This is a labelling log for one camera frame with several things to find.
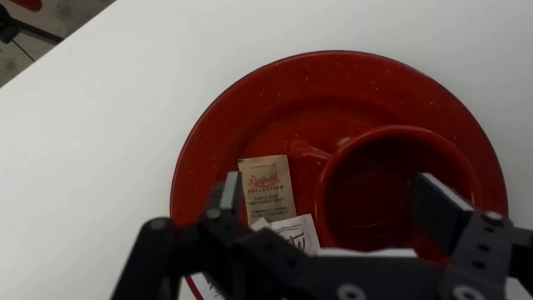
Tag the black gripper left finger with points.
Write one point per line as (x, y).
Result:
(221, 255)

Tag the brown sugar packet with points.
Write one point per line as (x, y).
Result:
(266, 185)

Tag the white packet with black drawing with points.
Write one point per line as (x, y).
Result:
(300, 234)

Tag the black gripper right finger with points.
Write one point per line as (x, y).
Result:
(438, 210)

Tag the red ceramic cup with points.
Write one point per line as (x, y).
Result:
(366, 189)

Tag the red speckled plate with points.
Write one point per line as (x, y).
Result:
(310, 94)

